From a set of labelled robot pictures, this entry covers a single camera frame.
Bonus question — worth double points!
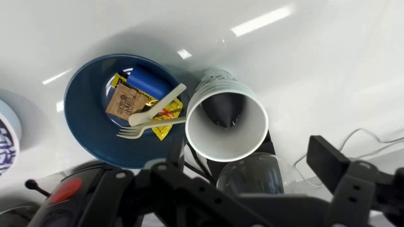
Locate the dark blue bowl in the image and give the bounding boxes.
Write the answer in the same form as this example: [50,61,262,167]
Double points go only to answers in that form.
[64,53,185,169]

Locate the black device with red button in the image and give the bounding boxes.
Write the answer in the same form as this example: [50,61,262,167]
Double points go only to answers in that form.
[0,168,106,227]

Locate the brown paper packet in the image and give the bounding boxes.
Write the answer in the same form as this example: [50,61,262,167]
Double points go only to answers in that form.
[105,84,149,120]

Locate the blue patterned white bowl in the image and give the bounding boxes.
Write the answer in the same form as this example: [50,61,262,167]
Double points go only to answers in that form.
[0,100,22,176]

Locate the white cable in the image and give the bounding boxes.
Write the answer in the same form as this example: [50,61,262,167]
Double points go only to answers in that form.
[293,128,404,188]

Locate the beige plastic fork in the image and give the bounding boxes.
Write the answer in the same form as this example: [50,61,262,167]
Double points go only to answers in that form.
[116,118,185,140]

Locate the patterned paper cups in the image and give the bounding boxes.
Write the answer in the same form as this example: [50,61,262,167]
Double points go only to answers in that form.
[185,68,269,163]

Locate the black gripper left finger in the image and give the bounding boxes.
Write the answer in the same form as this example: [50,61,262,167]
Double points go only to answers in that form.
[166,138,184,171]

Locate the black power cable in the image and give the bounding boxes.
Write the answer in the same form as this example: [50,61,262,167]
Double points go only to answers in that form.
[183,143,217,182]

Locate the yellow sauce packet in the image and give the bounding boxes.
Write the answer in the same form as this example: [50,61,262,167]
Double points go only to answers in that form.
[110,72,184,142]

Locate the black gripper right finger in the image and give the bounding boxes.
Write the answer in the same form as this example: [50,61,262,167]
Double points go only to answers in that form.
[307,135,351,196]

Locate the blue packet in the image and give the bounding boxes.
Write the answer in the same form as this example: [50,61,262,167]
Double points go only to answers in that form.
[127,67,171,100]

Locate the clear glass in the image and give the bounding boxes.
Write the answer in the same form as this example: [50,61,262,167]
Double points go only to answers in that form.
[216,153,284,196]

